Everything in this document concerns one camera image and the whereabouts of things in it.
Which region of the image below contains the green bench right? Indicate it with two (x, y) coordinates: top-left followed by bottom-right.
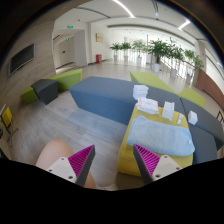
(130, 71), (205, 107)

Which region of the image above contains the yellow ottoman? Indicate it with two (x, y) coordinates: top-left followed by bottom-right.
(117, 106), (193, 176)

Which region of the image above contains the framed wall picture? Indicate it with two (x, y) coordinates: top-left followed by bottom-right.
(96, 33), (104, 43)

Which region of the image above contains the green bench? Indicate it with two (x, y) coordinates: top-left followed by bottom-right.
(130, 71), (205, 107)
(20, 69), (82, 104)

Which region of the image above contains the crumpled white plastic bag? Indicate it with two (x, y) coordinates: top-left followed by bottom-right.
(136, 97), (159, 114)

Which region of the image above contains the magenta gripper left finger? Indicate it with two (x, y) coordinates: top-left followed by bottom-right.
(47, 145), (95, 187)

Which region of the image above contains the yellow chair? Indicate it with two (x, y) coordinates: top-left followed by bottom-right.
(0, 105), (17, 139)

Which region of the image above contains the red trash bin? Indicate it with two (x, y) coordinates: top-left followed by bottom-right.
(96, 54), (102, 63)

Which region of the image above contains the white tissue pack stack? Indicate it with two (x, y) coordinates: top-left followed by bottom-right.
(133, 85), (149, 100)

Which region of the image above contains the small white cube box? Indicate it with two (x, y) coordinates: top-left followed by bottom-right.
(188, 111), (198, 125)

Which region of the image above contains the light blue towel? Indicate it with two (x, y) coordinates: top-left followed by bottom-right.
(127, 115), (195, 156)

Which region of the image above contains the potted plant in white pot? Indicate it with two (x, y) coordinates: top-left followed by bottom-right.
(148, 40), (169, 73)

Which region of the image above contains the dark grey bench right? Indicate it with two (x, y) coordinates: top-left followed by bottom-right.
(181, 98), (224, 164)

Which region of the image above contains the bare knee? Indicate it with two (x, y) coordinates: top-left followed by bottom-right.
(36, 139), (96, 189)

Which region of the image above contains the wall mounted black screen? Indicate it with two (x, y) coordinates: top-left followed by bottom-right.
(8, 44), (35, 76)

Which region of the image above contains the dark grey ottoman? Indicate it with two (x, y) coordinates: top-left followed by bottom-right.
(31, 79), (58, 104)

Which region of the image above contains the large blue bench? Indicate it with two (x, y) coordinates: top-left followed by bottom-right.
(68, 75), (188, 126)

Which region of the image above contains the white upright box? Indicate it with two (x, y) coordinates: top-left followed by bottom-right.
(162, 101), (175, 120)

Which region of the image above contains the small white bottle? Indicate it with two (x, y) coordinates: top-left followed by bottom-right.
(177, 114), (183, 125)

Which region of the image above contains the green bench left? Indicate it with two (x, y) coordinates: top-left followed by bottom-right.
(20, 69), (82, 104)

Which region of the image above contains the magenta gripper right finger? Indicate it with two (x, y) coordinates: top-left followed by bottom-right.
(133, 145), (182, 185)

